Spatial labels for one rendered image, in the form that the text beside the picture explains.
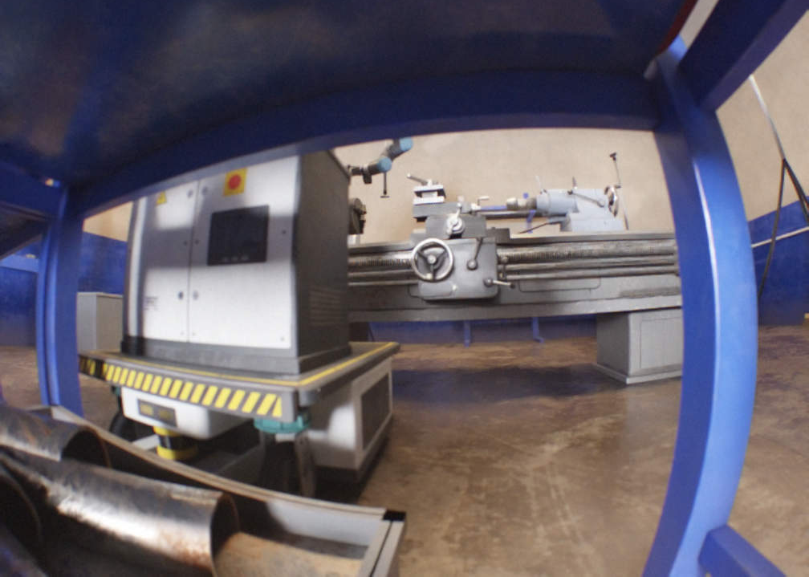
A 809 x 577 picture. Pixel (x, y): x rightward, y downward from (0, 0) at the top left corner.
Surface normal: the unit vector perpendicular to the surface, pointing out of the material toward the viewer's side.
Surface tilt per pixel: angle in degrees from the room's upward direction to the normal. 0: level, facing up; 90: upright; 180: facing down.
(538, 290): 90
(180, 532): 50
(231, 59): 180
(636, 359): 90
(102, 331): 90
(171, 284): 90
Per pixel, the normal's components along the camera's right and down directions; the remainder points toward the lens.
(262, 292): -0.14, -0.12
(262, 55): 0.02, 0.99
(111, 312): 0.99, -0.04
